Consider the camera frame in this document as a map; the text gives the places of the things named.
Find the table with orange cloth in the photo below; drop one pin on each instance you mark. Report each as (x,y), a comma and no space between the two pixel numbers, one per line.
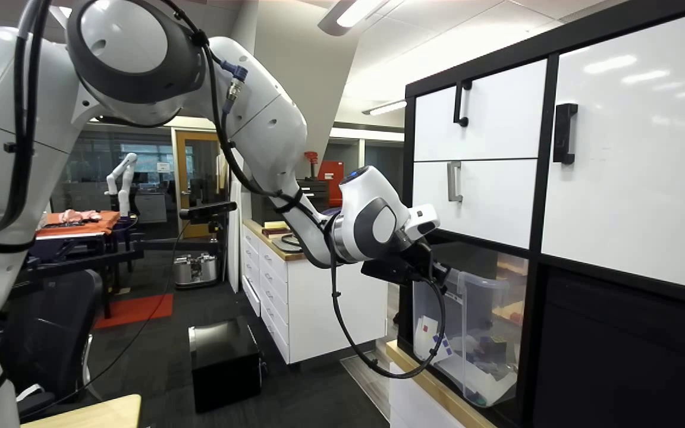
(82,223)

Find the wooden topped white base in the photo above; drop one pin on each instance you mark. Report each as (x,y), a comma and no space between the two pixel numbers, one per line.
(430,395)

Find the red box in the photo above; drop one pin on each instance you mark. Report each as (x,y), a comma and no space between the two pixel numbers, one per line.
(332,181)

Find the long ceiling light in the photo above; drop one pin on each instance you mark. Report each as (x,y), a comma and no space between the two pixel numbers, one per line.
(356,12)

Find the silver metal pot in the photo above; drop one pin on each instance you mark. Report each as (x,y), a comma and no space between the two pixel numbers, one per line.
(193,269)

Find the black office chair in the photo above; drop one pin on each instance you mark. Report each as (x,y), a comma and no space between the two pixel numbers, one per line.
(48,334)

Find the black shelf unit white doors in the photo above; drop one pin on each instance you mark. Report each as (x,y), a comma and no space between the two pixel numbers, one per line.
(635,181)

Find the red floor mat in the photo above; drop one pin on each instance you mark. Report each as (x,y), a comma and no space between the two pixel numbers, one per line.
(131,309)

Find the light wooden tabletop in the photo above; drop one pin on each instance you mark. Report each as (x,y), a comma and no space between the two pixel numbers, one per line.
(88,414)

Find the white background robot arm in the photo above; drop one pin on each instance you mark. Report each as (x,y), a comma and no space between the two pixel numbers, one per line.
(119,179)

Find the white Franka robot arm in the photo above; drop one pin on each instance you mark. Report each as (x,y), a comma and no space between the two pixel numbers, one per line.
(263,127)

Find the black box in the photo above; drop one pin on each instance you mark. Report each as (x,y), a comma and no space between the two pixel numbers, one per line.
(225,360)

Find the white drawer cabinet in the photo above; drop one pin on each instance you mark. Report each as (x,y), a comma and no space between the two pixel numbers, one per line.
(309,309)

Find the clear plastic storage bin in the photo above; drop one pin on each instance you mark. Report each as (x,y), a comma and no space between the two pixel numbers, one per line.
(477,317)

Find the wooden door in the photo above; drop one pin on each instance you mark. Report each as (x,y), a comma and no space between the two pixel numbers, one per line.
(195,181)

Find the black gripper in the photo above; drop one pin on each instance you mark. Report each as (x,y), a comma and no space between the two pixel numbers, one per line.
(405,265)

